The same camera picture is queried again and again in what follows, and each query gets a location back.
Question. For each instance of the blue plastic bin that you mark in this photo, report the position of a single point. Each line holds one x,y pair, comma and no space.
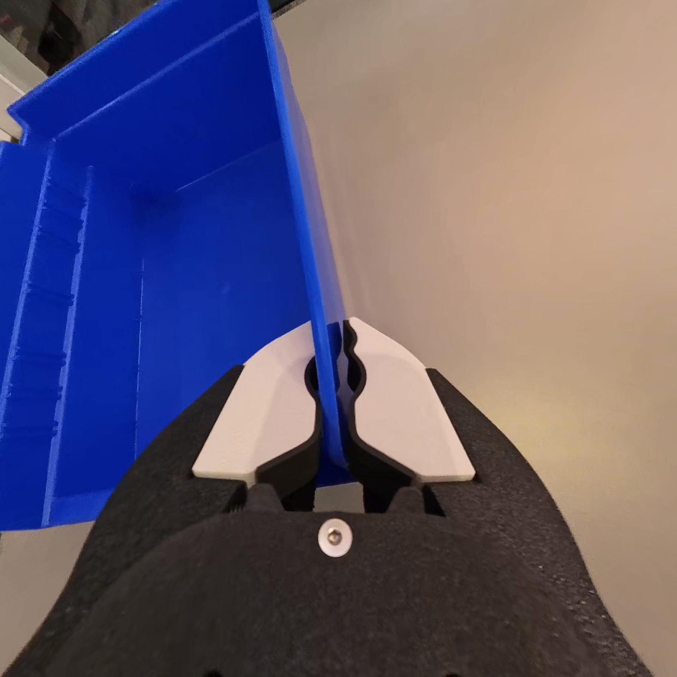
185,264

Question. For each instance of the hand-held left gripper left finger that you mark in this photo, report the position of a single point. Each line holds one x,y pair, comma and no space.
259,418

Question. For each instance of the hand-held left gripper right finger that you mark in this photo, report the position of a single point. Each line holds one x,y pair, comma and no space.
402,418

